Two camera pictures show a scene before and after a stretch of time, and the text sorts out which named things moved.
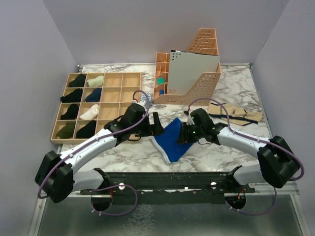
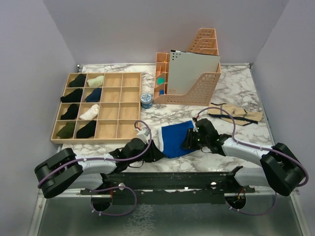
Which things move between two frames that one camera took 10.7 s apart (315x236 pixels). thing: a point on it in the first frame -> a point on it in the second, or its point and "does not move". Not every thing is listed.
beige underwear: x=236 y=114 does not move
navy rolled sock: x=95 y=96 does not move
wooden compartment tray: x=91 y=101 does not move
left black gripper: x=153 y=129 -> x=154 y=154
